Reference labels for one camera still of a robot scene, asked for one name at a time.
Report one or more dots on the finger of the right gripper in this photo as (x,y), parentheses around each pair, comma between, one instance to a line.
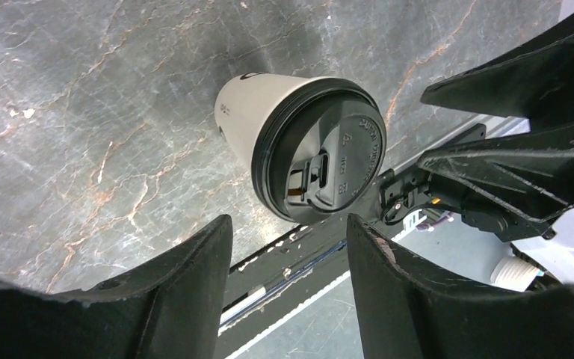
(533,81)

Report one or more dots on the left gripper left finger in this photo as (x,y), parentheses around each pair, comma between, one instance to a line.
(167,307)

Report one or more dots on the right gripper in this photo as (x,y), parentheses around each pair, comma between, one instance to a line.
(514,186)

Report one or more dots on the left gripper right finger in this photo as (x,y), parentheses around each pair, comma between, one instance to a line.
(409,307)

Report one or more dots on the black plastic cup lid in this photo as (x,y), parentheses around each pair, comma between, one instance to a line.
(319,149)

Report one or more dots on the white paper coffee cup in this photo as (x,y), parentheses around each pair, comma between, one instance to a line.
(244,104)

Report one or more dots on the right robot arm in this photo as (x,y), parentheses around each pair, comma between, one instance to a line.
(552,252)

